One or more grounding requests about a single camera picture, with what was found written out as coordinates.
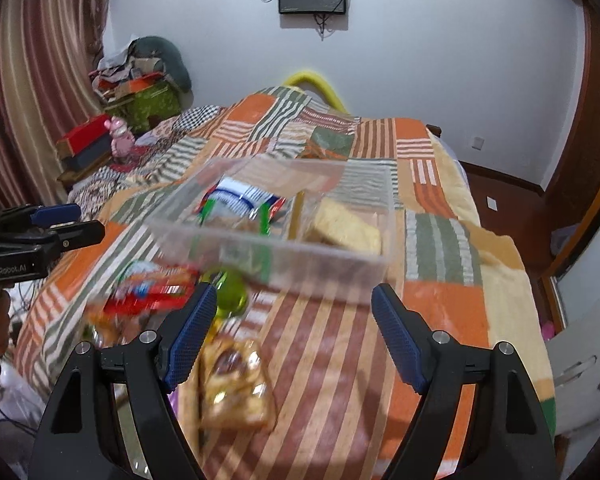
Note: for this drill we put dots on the red box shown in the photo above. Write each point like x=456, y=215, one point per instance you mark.
x=82, y=135

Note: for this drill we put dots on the clear plastic bag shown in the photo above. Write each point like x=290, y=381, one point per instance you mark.
x=10, y=395

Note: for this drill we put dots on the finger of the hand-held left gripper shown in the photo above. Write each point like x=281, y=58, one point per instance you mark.
x=82, y=235
x=55, y=214

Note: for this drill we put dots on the brown wooden door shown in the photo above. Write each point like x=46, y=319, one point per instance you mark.
x=597, y=125

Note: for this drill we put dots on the orange snack packet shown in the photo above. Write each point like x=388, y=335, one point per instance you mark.
x=107, y=327

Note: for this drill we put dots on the striped brown curtain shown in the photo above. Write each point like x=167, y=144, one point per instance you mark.
x=35, y=60

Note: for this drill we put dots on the orange striped patchwork blanket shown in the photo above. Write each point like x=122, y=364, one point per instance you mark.
x=330, y=350

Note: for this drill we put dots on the clear packet of brown snacks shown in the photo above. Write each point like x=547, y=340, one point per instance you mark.
x=235, y=385

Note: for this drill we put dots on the pink toy figure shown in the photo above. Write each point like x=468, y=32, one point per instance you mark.
x=121, y=137

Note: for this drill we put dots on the clear plastic container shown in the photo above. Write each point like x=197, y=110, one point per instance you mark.
x=280, y=260

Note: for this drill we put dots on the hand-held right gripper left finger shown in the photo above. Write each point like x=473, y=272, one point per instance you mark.
x=192, y=340

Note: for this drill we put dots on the yellow sponge cake block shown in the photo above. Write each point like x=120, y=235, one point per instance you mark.
x=342, y=227

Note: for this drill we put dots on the clear green-edged snack packet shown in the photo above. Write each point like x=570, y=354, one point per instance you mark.
x=230, y=240

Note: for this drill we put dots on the red snack packet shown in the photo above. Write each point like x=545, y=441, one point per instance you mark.
x=147, y=287

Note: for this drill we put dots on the dark grey box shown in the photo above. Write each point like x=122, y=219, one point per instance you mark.
x=90, y=155

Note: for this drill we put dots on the green jelly cup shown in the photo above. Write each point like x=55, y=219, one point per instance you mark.
x=227, y=295

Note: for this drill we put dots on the blue white snack packet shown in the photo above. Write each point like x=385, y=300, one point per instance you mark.
x=242, y=195

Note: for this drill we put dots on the pile of clothes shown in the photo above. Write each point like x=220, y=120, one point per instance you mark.
x=145, y=57

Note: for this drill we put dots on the checkered floral bed sheet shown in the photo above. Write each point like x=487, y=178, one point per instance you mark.
x=180, y=125

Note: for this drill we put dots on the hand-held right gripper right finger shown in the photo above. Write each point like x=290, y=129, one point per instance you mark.
x=397, y=340

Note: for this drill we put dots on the white wall socket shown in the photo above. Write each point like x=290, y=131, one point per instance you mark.
x=478, y=142

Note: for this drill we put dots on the yellow hoop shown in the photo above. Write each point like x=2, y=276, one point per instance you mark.
x=320, y=84

